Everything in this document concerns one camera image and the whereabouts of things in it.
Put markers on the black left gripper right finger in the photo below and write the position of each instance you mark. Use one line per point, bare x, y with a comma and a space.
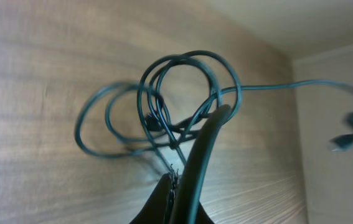
187, 208

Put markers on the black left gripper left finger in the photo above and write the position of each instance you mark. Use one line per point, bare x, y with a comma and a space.
158, 207

